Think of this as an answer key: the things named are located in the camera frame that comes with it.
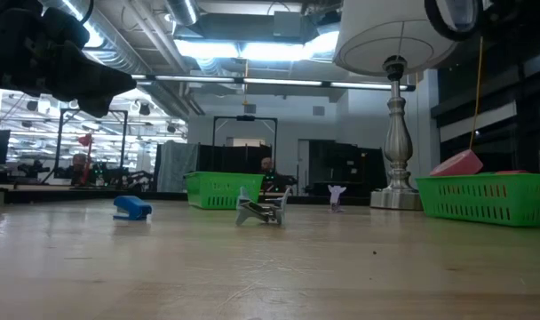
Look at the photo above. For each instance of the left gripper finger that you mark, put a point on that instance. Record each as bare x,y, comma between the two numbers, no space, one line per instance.
88,80
99,106

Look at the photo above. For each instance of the small blue stapler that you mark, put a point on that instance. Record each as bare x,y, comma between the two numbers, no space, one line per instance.
132,208

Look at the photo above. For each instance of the green plastic basket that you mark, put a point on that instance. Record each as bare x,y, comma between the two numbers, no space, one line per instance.
483,200
223,189

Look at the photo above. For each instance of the pink tape roll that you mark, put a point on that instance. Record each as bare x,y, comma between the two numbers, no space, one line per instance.
458,164

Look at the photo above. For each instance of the silver stapler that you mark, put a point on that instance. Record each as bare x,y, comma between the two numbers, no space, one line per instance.
261,212

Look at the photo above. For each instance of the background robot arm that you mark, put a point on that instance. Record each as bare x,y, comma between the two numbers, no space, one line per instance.
283,181

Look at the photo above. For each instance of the red articulated lamp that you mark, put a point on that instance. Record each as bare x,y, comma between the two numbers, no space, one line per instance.
85,140

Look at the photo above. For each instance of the person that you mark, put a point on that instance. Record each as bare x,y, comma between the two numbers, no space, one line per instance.
266,164
79,162

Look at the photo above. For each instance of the grey hanging cloth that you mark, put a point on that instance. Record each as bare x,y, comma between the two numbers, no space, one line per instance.
177,164

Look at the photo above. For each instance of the white shade silver table lamp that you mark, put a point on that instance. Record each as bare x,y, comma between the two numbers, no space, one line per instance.
399,146

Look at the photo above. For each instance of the black partition panel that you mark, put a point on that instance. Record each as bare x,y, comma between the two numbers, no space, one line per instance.
234,157

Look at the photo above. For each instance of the ceiling light panel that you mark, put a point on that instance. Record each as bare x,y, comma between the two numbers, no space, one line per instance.
252,50

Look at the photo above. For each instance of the black cabinet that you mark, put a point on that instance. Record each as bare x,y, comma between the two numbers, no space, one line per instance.
350,164

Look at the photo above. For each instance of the long ceiling light bar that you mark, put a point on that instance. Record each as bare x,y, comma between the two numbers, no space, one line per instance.
274,82

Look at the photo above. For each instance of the black station frame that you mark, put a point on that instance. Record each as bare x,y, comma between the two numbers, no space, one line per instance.
245,117
92,110

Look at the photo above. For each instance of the silver air duct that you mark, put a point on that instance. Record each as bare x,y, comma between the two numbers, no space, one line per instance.
119,40

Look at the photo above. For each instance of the black aluminium table frame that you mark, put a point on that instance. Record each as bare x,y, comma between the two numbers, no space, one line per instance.
74,195

